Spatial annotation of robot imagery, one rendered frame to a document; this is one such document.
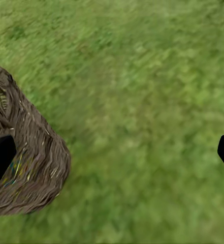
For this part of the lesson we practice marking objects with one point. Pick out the wicker basket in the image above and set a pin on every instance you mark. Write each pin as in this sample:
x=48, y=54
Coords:
x=42, y=163

